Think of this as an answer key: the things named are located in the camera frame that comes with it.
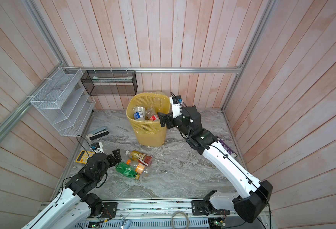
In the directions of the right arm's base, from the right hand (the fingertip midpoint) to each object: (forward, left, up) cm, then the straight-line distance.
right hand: (165, 110), depth 68 cm
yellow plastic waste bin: (-1, +10, -18) cm, 20 cm away
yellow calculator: (-8, +55, -36) cm, 66 cm away
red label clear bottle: (+12, +10, -16) cm, 22 cm away
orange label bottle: (-17, +15, -31) cm, 38 cm away
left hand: (-13, +29, -23) cm, 39 cm away
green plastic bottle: (-18, +23, -34) cm, 44 cm away
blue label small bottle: (+9, +16, -12) cm, 22 cm away
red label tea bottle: (-11, +13, -31) cm, 35 cm away
